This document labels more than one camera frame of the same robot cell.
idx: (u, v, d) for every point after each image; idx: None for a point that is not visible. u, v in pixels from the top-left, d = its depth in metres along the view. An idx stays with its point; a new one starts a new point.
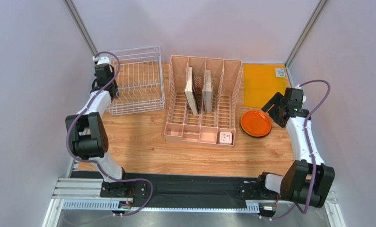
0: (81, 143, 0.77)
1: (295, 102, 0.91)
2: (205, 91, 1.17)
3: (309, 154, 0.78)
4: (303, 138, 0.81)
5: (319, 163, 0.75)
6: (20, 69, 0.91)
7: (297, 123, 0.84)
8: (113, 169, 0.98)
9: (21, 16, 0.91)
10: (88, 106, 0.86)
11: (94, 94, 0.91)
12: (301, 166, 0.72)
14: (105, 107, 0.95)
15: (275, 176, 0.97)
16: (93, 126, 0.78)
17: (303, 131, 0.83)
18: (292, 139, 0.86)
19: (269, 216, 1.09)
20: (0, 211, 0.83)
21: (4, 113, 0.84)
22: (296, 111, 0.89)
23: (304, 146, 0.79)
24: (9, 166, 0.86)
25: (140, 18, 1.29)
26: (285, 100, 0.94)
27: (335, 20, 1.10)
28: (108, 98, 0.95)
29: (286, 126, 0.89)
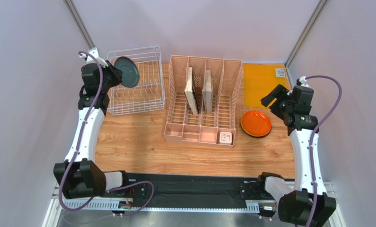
0: (75, 189, 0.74)
1: (303, 106, 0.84)
2: (205, 91, 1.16)
3: (310, 181, 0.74)
4: (307, 162, 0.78)
5: (321, 193, 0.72)
6: (20, 72, 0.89)
7: (303, 139, 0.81)
8: (112, 183, 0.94)
9: (20, 18, 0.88)
10: (77, 147, 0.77)
11: (83, 120, 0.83)
12: (301, 197, 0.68)
14: (99, 126, 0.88)
15: (274, 180, 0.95)
16: (87, 179, 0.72)
17: (308, 149, 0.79)
18: (295, 155, 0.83)
19: (269, 216, 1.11)
20: (2, 213, 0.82)
21: (5, 117, 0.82)
22: (303, 119, 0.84)
23: (307, 172, 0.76)
24: (11, 170, 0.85)
25: (139, 17, 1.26)
26: (292, 100, 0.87)
27: (335, 22, 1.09)
28: (100, 112, 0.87)
29: (291, 135, 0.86)
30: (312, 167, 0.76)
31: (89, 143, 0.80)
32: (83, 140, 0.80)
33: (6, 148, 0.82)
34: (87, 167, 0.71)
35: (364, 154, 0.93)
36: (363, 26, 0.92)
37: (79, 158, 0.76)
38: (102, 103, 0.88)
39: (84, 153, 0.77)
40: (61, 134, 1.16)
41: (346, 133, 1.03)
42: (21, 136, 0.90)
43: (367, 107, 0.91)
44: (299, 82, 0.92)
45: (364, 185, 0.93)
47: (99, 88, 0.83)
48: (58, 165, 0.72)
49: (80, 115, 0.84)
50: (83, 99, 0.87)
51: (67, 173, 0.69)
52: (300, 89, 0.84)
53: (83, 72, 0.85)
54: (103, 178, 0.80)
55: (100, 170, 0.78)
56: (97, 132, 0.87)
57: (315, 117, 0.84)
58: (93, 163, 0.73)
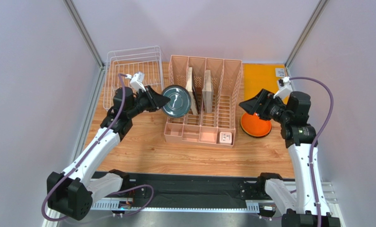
0: (59, 203, 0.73)
1: (300, 116, 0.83)
2: (205, 91, 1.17)
3: (313, 202, 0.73)
4: (309, 181, 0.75)
5: (325, 213, 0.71)
6: (20, 71, 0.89)
7: (302, 156, 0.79)
8: (107, 191, 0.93)
9: (20, 16, 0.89)
10: (77, 165, 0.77)
11: (96, 138, 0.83)
12: (305, 222, 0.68)
14: (110, 150, 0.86)
15: (275, 185, 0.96)
16: (72, 198, 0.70)
17: (309, 167, 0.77)
18: (295, 171, 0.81)
19: (269, 216, 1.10)
20: (1, 213, 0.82)
21: (5, 115, 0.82)
22: (301, 132, 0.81)
23: (309, 192, 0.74)
24: (10, 170, 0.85)
25: (139, 17, 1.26)
26: (290, 111, 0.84)
27: (335, 22, 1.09)
28: (116, 137, 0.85)
29: (289, 149, 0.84)
30: (314, 187, 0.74)
31: (90, 163, 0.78)
32: (85, 159, 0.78)
33: (5, 147, 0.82)
34: (75, 188, 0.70)
35: (364, 154, 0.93)
36: (363, 26, 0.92)
37: (74, 176, 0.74)
38: (122, 128, 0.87)
39: (80, 173, 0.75)
40: (62, 134, 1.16)
41: (346, 133, 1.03)
42: (21, 136, 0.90)
43: (368, 107, 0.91)
44: (282, 81, 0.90)
45: (365, 185, 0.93)
47: (119, 111, 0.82)
48: (53, 175, 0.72)
49: (97, 133, 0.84)
50: (108, 117, 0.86)
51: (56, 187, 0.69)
52: (297, 100, 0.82)
53: (117, 93, 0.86)
54: (90, 203, 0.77)
55: (89, 195, 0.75)
56: (105, 155, 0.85)
57: (313, 128, 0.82)
58: (82, 187, 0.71)
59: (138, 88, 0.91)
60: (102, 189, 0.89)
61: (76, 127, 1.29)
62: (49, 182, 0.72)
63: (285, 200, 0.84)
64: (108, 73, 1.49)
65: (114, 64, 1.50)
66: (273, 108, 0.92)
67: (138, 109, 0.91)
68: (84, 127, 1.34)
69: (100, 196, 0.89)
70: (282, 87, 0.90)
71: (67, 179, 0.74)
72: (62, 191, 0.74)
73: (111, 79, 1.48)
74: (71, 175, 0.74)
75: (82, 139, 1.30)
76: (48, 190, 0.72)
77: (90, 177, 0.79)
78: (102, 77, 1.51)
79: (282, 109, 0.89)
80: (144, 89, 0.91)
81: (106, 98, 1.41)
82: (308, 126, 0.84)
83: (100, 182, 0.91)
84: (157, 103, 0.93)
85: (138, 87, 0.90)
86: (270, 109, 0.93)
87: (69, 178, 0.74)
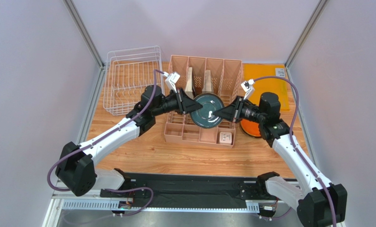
0: (65, 173, 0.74)
1: (273, 115, 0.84)
2: (205, 91, 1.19)
3: (314, 178, 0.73)
4: (302, 162, 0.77)
5: (328, 184, 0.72)
6: (20, 70, 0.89)
7: (286, 144, 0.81)
8: (106, 185, 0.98)
9: (20, 16, 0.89)
10: (94, 143, 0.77)
11: (118, 125, 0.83)
12: (317, 198, 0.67)
14: (126, 141, 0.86)
15: (275, 183, 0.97)
16: (78, 172, 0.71)
17: (295, 151, 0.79)
18: (287, 161, 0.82)
19: (268, 216, 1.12)
20: (1, 213, 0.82)
21: (4, 115, 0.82)
22: (275, 128, 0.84)
23: (306, 171, 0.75)
24: (10, 171, 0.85)
25: (139, 17, 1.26)
26: (264, 113, 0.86)
27: (335, 22, 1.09)
28: (136, 131, 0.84)
29: (273, 146, 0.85)
30: (308, 166, 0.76)
31: (105, 145, 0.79)
32: (102, 140, 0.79)
33: (5, 147, 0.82)
34: (85, 164, 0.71)
35: (363, 154, 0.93)
36: (363, 26, 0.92)
37: (87, 152, 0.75)
38: (144, 125, 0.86)
39: (94, 151, 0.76)
40: (62, 133, 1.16)
41: (346, 133, 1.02)
42: (21, 136, 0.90)
43: (367, 107, 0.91)
44: (246, 84, 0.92)
45: (364, 184, 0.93)
47: (146, 108, 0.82)
48: (72, 144, 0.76)
49: (120, 120, 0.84)
50: (134, 110, 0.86)
51: (70, 154, 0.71)
52: (267, 102, 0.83)
53: (146, 90, 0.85)
54: (91, 184, 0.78)
55: (94, 176, 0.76)
56: (118, 144, 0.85)
57: (285, 122, 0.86)
58: (91, 165, 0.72)
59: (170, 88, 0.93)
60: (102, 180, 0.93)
61: (76, 127, 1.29)
62: (65, 149, 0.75)
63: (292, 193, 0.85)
64: (108, 73, 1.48)
65: (114, 64, 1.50)
66: (248, 110, 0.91)
67: (163, 108, 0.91)
68: (84, 127, 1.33)
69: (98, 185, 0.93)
70: (248, 89, 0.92)
71: (81, 153, 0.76)
72: (72, 163, 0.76)
73: (111, 79, 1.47)
74: (85, 150, 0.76)
75: (82, 139, 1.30)
76: (61, 157, 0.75)
77: (99, 160, 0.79)
78: (102, 77, 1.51)
79: (256, 110, 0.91)
80: (175, 90, 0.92)
81: (106, 98, 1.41)
82: (280, 121, 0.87)
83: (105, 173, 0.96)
84: (185, 108, 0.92)
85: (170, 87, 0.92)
86: (244, 112, 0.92)
87: (83, 152, 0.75)
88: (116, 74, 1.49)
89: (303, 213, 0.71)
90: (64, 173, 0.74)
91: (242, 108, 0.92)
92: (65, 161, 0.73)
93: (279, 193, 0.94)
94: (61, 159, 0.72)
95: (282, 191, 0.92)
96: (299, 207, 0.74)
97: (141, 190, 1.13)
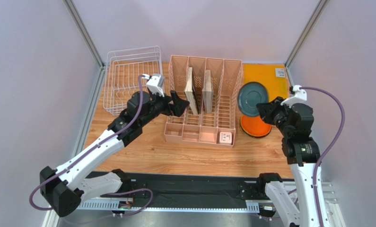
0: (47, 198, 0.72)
1: (302, 132, 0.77)
2: (205, 91, 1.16)
3: (318, 226, 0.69)
4: (312, 203, 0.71)
5: None
6: (20, 70, 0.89)
7: (306, 177, 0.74)
8: (102, 191, 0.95)
9: (20, 16, 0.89)
10: (70, 167, 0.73)
11: (97, 142, 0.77)
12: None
14: (111, 154, 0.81)
15: (274, 190, 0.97)
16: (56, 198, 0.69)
17: (312, 188, 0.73)
18: (298, 191, 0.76)
19: (268, 216, 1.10)
20: (0, 214, 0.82)
21: (5, 114, 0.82)
22: (303, 151, 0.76)
23: (313, 215, 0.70)
24: (11, 171, 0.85)
25: (139, 17, 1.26)
26: (292, 126, 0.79)
27: (335, 23, 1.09)
28: (119, 144, 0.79)
29: (291, 166, 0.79)
30: (319, 211, 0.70)
31: (83, 167, 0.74)
32: (80, 162, 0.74)
33: (6, 147, 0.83)
34: (60, 191, 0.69)
35: (363, 154, 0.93)
36: (362, 27, 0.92)
37: (63, 178, 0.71)
38: (130, 135, 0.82)
39: (70, 176, 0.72)
40: (62, 134, 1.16)
41: (346, 133, 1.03)
42: (21, 136, 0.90)
43: (367, 107, 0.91)
44: (292, 90, 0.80)
45: (363, 185, 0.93)
47: (134, 120, 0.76)
48: (47, 169, 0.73)
49: (101, 135, 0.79)
50: (117, 120, 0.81)
51: (43, 183, 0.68)
52: (300, 116, 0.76)
53: (131, 99, 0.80)
54: (78, 203, 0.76)
55: (77, 196, 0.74)
56: (104, 160, 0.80)
57: (316, 144, 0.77)
58: (68, 192, 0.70)
59: (156, 91, 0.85)
60: (97, 189, 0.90)
61: (76, 127, 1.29)
62: (42, 175, 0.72)
63: (287, 211, 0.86)
64: (108, 73, 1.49)
65: (114, 64, 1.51)
66: (278, 115, 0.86)
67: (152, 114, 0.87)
68: (84, 127, 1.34)
69: (94, 194, 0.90)
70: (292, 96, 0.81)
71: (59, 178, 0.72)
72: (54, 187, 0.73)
73: (111, 79, 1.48)
74: (61, 175, 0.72)
75: (82, 139, 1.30)
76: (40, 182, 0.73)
77: (80, 180, 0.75)
78: (102, 77, 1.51)
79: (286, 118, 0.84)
80: (162, 93, 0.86)
81: (106, 98, 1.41)
82: (310, 142, 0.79)
83: (97, 182, 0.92)
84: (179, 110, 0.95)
85: (157, 91, 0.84)
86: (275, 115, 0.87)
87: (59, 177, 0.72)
88: (116, 74, 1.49)
89: None
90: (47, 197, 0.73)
91: (276, 110, 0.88)
92: (45, 187, 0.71)
93: (273, 199, 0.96)
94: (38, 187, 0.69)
95: (277, 202, 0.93)
96: None
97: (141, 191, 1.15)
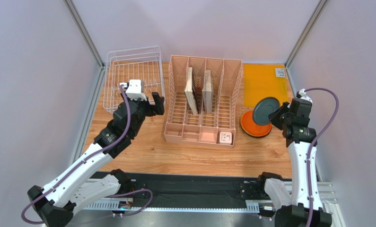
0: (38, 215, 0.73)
1: (301, 118, 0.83)
2: (205, 91, 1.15)
3: (307, 196, 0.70)
4: (304, 174, 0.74)
5: (318, 207, 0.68)
6: (20, 70, 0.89)
7: (300, 152, 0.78)
8: (102, 196, 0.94)
9: (20, 16, 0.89)
10: (56, 186, 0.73)
11: (83, 158, 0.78)
12: (297, 213, 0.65)
14: (99, 168, 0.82)
15: (274, 183, 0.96)
16: (45, 217, 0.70)
17: (305, 163, 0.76)
18: (292, 169, 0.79)
19: (269, 216, 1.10)
20: (0, 214, 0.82)
21: (5, 114, 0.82)
22: (301, 132, 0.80)
23: (303, 186, 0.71)
24: (11, 170, 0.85)
25: (139, 17, 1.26)
26: (291, 113, 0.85)
27: (335, 23, 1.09)
28: (106, 157, 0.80)
29: (288, 147, 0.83)
30: (309, 182, 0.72)
31: (69, 185, 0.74)
32: (65, 180, 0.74)
33: (6, 147, 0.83)
34: (47, 212, 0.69)
35: (362, 154, 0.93)
36: (363, 26, 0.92)
37: (50, 197, 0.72)
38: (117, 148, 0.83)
39: (56, 196, 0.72)
40: (62, 134, 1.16)
41: (346, 133, 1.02)
42: (21, 135, 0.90)
43: (367, 108, 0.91)
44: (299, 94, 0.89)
45: (363, 185, 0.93)
47: (125, 132, 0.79)
48: (34, 189, 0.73)
49: (87, 150, 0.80)
50: (102, 134, 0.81)
51: (30, 205, 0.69)
52: (298, 101, 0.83)
53: (118, 110, 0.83)
54: (70, 217, 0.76)
55: (68, 211, 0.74)
56: (92, 174, 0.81)
57: (314, 130, 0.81)
58: (56, 210, 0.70)
59: (138, 97, 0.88)
60: (93, 196, 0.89)
61: (76, 127, 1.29)
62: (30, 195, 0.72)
63: (282, 197, 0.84)
64: (108, 73, 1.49)
65: (114, 64, 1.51)
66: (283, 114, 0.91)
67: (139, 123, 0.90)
68: (84, 127, 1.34)
69: (92, 200, 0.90)
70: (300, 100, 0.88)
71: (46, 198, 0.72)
72: None
73: (111, 79, 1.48)
74: (48, 195, 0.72)
75: (82, 139, 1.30)
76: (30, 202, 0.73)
77: (69, 197, 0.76)
78: (102, 77, 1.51)
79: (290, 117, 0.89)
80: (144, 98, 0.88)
81: (106, 98, 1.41)
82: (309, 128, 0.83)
83: (92, 190, 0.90)
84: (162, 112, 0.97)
85: (139, 96, 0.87)
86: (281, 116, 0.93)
87: (45, 197, 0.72)
88: (116, 74, 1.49)
89: (280, 217, 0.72)
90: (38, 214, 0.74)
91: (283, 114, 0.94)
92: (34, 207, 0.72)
93: (272, 193, 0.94)
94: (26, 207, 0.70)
95: (275, 194, 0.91)
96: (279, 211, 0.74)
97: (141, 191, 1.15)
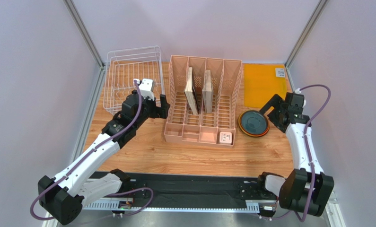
0: (48, 205, 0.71)
1: (295, 107, 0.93)
2: (205, 91, 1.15)
3: (307, 162, 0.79)
4: (302, 146, 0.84)
5: (319, 171, 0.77)
6: (19, 70, 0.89)
7: (297, 130, 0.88)
8: (104, 193, 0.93)
9: (20, 17, 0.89)
10: (68, 173, 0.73)
11: (93, 147, 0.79)
12: (300, 176, 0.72)
14: (106, 159, 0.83)
15: (275, 178, 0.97)
16: (59, 202, 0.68)
17: (303, 138, 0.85)
18: (292, 146, 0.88)
19: (268, 216, 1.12)
20: (0, 214, 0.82)
21: (4, 115, 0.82)
22: (296, 117, 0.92)
23: (303, 155, 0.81)
24: (11, 171, 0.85)
25: (139, 17, 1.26)
26: (286, 104, 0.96)
27: (335, 22, 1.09)
28: (115, 146, 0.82)
29: (286, 131, 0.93)
30: (308, 152, 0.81)
31: (82, 172, 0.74)
32: (78, 168, 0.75)
33: (5, 148, 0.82)
34: (61, 198, 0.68)
35: (363, 155, 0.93)
36: (363, 26, 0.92)
37: (63, 184, 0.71)
38: (124, 137, 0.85)
39: (69, 183, 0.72)
40: (61, 134, 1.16)
41: (346, 133, 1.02)
42: (21, 137, 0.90)
43: (367, 108, 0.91)
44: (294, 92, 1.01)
45: (363, 185, 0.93)
47: (134, 121, 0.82)
48: (45, 178, 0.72)
49: (97, 139, 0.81)
50: (110, 124, 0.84)
51: (43, 193, 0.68)
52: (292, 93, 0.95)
53: (127, 100, 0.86)
54: (79, 210, 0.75)
55: (78, 202, 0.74)
56: (100, 164, 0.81)
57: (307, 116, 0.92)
58: (69, 197, 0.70)
59: (147, 95, 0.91)
60: (96, 194, 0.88)
61: (76, 127, 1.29)
62: (40, 185, 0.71)
63: None
64: (108, 73, 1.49)
65: (114, 64, 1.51)
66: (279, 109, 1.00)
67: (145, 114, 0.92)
68: (84, 127, 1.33)
69: (93, 198, 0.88)
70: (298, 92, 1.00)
71: (57, 187, 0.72)
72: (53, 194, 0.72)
73: (111, 79, 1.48)
74: (60, 182, 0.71)
75: (82, 139, 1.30)
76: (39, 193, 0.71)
77: (79, 187, 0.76)
78: (102, 77, 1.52)
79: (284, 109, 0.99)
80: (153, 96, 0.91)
81: (106, 98, 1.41)
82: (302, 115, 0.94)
83: (96, 186, 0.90)
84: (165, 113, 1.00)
85: (149, 94, 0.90)
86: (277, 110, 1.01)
87: (57, 185, 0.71)
88: (116, 74, 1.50)
89: (285, 185, 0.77)
90: (46, 205, 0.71)
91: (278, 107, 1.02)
92: (45, 196, 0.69)
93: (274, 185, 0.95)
94: (39, 195, 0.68)
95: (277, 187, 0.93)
96: (284, 183, 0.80)
97: (141, 191, 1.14)
